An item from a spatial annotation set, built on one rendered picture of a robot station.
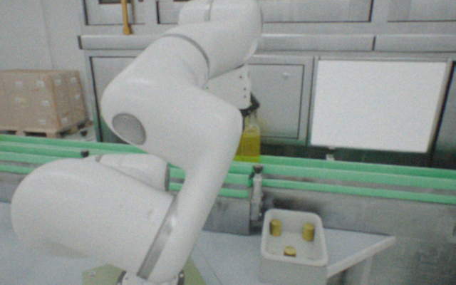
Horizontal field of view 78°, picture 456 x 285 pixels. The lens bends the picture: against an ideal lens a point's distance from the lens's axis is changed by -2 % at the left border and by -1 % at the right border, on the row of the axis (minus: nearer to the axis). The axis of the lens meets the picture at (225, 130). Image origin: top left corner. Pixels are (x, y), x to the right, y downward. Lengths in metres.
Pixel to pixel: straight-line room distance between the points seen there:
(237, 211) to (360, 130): 0.54
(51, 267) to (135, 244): 0.76
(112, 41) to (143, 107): 1.02
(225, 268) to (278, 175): 0.35
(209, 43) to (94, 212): 0.24
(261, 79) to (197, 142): 0.84
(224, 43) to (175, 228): 0.24
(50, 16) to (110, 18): 4.15
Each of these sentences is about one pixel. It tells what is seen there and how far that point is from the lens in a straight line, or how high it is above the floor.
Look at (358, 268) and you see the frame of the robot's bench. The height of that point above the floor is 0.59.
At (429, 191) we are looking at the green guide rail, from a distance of 1.12.
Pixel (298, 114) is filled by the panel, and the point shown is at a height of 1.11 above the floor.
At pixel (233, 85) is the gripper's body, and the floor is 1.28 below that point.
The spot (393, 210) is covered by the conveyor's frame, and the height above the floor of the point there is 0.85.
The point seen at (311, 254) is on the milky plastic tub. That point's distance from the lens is 0.95.
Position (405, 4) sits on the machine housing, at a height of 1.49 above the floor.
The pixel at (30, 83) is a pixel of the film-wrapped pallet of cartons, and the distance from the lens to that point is 4.81.
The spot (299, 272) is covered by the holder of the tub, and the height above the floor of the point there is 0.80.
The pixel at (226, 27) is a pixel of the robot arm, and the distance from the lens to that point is 0.40.
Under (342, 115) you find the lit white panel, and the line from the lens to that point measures 1.12.
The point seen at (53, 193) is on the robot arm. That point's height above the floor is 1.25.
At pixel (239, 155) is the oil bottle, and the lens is 1.01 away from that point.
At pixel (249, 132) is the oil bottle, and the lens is 0.98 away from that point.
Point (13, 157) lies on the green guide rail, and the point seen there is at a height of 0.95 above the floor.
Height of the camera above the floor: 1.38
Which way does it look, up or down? 18 degrees down
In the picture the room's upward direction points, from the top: straight up
